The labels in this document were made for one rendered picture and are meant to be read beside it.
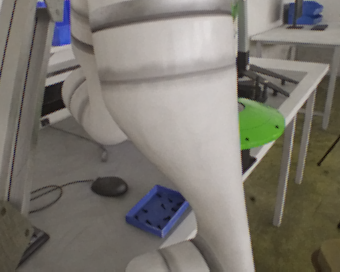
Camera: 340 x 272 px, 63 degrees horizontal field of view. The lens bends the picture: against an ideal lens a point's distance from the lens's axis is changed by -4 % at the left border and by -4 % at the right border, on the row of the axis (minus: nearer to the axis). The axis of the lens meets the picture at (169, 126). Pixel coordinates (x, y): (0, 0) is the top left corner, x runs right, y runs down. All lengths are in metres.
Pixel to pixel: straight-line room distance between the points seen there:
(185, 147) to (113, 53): 0.07
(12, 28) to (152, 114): 0.30
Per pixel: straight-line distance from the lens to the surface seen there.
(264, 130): 0.70
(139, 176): 0.81
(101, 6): 0.17
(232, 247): 0.23
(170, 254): 0.26
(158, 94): 0.15
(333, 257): 1.06
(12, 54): 0.40
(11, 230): 0.39
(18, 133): 0.42
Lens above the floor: 1.37
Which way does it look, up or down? 25 degrees down
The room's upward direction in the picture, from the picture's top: 4 degrees counter-clockwise
